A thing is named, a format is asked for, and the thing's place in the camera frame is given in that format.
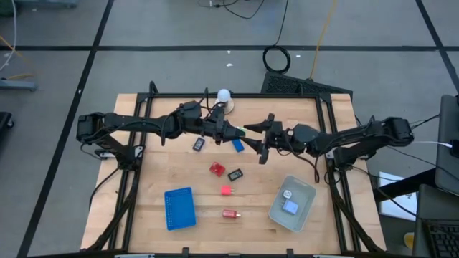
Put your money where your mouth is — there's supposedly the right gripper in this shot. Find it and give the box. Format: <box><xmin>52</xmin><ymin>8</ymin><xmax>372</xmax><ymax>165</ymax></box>
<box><xmin>243</xmin><ymin>113</ymin><xmax>290</xmax><ymax>166</ymax></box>

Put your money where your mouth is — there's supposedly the thin white cable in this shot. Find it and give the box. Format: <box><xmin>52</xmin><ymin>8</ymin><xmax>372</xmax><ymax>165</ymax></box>
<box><xmin>0</xmin><ymin>0</ymin><xmax>18</xmax><ymax>72</ymax></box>

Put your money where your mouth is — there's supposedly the grey laptop with keyboard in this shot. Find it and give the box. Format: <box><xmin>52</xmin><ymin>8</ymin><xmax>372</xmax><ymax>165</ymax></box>
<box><xmin>412</xmin><ymin>184</ymin><xmax>459</xmax><ymax>258</ymax></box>

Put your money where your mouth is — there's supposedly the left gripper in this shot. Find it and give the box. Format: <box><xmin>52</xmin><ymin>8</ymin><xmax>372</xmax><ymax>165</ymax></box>
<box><xmin>200</xmin><ymin>105</ymin><xmax>248</xmax><ymax>145</ymax></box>

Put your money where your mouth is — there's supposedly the small black digital display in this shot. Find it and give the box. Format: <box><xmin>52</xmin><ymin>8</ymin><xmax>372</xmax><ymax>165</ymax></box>
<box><xmin>227</xmin><ymin>168</ymin><xmax>245</xmax><ymax>183</ymax></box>

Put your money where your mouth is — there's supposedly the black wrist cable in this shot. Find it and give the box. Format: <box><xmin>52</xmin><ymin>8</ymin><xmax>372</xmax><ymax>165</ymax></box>
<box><xmin>286</xmin><ymin>141</ymin><xmax>321</xmax><ymax>184</ymax></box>
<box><xmin>161</xmin><ymin>87</ymin><xmax>225</xmax><ymax>147</ymax></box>

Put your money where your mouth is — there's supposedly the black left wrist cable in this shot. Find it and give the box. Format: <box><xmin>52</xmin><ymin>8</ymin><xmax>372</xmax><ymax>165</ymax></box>
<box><xmin>161</xmin><ymin>87</ymin><xmax>225</xmax><ymax>147</ymax></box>

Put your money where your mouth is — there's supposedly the black perforated panel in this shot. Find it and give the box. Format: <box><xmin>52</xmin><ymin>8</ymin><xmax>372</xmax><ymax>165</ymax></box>
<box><xmin>260</xmin><ymin>71</ymin><xmax>354</xmax><ymax>97</ymax></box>

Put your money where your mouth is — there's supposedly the yellow round object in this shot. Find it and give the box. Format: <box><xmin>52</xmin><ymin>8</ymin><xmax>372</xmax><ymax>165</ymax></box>
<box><xmin>403</xmin><ymin>231</ymin><xmax>416</xmax><ymax>250</ymax></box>

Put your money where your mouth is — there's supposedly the light grey plastic bin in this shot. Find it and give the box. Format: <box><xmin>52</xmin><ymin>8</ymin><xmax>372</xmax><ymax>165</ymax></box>
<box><xmin>268</xmin><ymin>174</ymin><xmax>317</xmax><ymax>233</ymax></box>

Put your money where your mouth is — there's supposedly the blue plastic basket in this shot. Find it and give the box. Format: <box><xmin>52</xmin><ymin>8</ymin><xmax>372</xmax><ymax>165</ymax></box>
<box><xmin>164</xmin><ymin>186</ymin><xmax>197</xmax><ymax>231</ymax></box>

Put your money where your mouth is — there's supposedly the black cable with plug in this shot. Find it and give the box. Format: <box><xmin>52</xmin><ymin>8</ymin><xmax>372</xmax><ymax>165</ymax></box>
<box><xmin>198</xmin><ymin>0</ymin><xmax>266</xmax><ymax>20</ymax></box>

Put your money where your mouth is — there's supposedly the small white charger cube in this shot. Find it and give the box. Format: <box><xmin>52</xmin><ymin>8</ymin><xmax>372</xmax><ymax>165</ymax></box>
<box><xmin>282</xmin><ymin>200</ymin><xmax>300</xmax><ymax>216</ymax></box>

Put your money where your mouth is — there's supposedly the yellow hanging cable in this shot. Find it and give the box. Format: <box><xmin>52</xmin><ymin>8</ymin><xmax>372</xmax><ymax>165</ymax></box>
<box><xmin>309</xmin><ymin>0</ymin><xmax>338</xmax><ymax>80</ymax></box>

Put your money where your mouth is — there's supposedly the white bulb brass lamp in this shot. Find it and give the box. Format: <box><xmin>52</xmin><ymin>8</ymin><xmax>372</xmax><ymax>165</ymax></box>
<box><xmin>214</xmin><ymin>88</ymin><xmax>235</xmax><ymax>115</ymax></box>

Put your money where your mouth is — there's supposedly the red square box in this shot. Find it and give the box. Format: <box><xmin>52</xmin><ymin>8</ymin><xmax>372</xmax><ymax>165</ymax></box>
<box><xmin>209</xmin><ymin>161</ymin><xmax>227</xmax><ymax>178</ymax></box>

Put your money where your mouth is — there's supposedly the grey monitor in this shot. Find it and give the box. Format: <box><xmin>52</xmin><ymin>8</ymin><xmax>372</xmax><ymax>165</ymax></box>
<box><xmin>435</xmin><ymin>93</ymin><xmax>459</xmax><ymax>197</ymax></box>

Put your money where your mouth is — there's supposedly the black desk beam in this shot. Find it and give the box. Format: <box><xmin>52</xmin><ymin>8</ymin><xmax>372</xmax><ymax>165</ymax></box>
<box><xmin>372</xmin><ymin>168</ymin><xmax>437</xmax><ymax>201</ymax></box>

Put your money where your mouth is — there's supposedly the black aluminium table frame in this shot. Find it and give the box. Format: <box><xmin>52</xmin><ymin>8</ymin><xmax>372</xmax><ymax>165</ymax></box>
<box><xmin>84</xmin><ymin>80</ymin><xmax>387</xmax><ymax>258</ymax></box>

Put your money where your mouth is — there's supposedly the grey metal bar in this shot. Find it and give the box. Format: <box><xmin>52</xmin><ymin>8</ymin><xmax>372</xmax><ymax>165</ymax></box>
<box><xmin>0</xmin><ymin>79</ymin><xmax>39</xmax><ymax>92</ymax></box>

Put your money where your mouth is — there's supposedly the black coiled cable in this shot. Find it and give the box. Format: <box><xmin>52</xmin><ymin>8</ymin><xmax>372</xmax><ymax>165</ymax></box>
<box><xmin>262</xmin><ymin>0</ymin><xmax>292</xmax><ymax>75</ymax></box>

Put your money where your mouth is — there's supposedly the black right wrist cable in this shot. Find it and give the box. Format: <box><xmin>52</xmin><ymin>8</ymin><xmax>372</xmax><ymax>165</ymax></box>
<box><xmin>286</xmin><ymin>141</ymin><xmax>321</xmax><ymax>184</ymax></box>

